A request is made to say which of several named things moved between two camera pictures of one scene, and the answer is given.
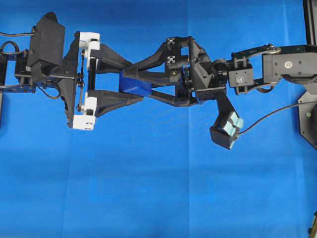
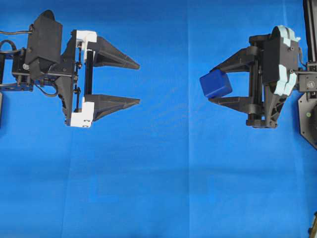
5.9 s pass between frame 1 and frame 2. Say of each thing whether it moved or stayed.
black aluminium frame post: stayed
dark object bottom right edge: stayed
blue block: moved
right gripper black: moved
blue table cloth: stayed
